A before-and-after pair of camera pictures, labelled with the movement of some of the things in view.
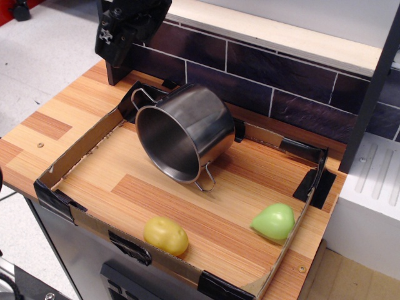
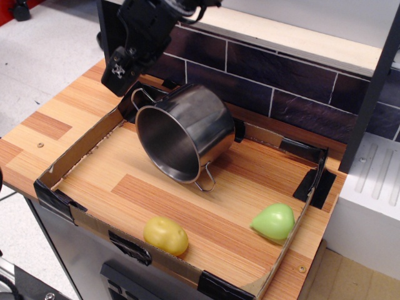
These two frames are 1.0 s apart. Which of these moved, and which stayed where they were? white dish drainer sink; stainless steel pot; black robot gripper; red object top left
Moved: black robot gripper
Stayed: red object top left; stainless steel pot; white dish drainer sink
